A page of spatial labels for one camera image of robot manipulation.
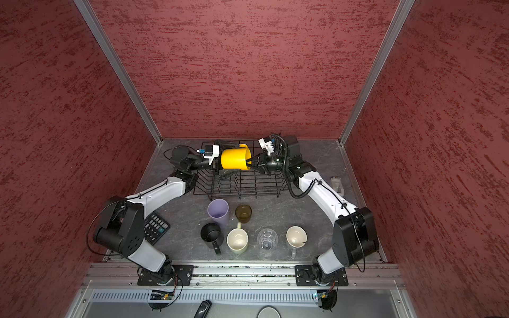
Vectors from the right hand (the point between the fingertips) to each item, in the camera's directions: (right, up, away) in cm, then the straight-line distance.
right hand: (242, 168), depth 72 cm
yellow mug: (-2, +4, -4) cm, 6 cm away
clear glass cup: (+10, -31, +11) cm, 35 cm away
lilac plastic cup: (-12, -19, +11) cm, 25 cm away
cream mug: (-3, -31, +9) cm, 32 cm away
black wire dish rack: (-5, -10, +27) cm, 29 cm away
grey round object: (+9, -50, -5) cm, 51 cm away
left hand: (-1, +4, -1) cm, 4 cm away
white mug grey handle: (+22, -30, +10) cm, 39 cm away
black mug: (-14, -30, +11) cm, 35 cm away
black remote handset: (-13, -47, -8) cm, 49 cm away
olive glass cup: (-1, -22, +16) cm, 27 cm away
